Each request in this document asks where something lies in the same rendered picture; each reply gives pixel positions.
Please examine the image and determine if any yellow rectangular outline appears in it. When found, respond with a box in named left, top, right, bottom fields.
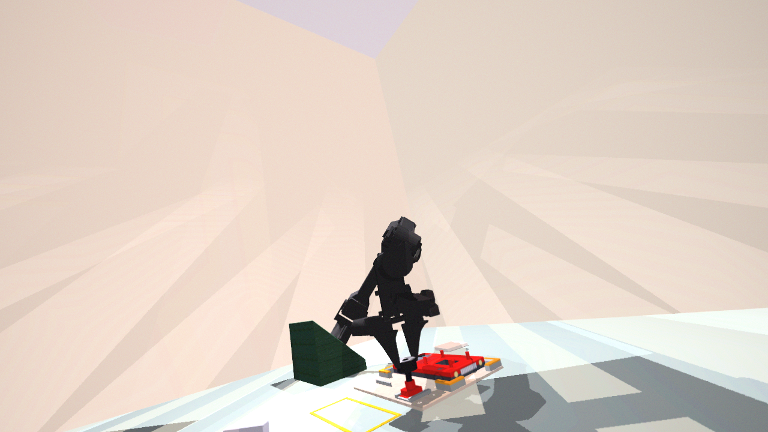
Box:
left=310, top=397, right=402, bottom=432

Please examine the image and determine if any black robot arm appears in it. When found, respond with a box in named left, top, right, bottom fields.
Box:
left=331, top=216, right=436, bottom=345

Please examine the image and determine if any black and grey wheel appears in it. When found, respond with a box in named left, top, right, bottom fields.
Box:
left=397, top=356, right=418, bottom=373

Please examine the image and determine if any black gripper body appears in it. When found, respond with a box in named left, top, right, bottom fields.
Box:
left=351, top=280, right=440, bottom=336

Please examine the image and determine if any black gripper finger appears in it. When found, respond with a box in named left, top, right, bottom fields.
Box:
left=370, top=330, right=401, bottom=369
left=401, top=320, right=428, bottom=361

